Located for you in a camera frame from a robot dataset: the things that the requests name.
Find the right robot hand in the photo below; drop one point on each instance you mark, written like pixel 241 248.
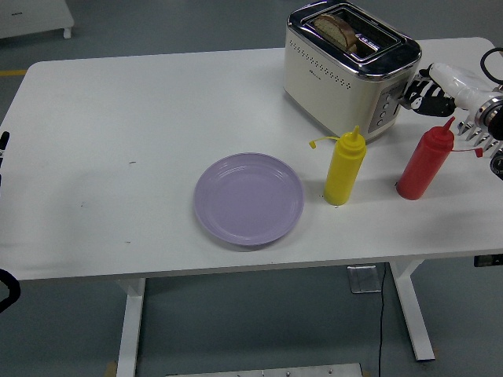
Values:
pixel 452 82

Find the large metal base plate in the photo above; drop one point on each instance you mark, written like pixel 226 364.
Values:
pixel 263 371

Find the small metal floor plate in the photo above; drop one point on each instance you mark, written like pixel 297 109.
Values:
pixel 363 279

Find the brown bread slice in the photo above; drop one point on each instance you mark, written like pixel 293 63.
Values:
pixel 334 27

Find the white cabinet with feet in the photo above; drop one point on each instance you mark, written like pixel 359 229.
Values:
pixel 31 15

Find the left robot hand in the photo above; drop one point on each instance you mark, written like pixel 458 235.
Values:
pixel 4 139

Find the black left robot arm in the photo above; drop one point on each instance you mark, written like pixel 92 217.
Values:
pixel 13 290

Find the white table leg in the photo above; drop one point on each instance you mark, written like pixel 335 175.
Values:
pixel 412 314
pixel 131 326

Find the red squeeze bottle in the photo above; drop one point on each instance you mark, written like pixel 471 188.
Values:
pixel 422 165

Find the purple round plate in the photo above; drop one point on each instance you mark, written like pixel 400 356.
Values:
pixel 248 200

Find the silver metal toast rack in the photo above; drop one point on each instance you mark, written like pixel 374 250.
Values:
pixel 477 135

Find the yellow squeeze bottle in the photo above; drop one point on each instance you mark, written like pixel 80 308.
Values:
pixel 344 173

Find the cream and chrome toaster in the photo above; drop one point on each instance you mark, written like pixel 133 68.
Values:
pixel 326 90

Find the black table control panel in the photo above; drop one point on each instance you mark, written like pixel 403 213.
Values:
pixel 487 261

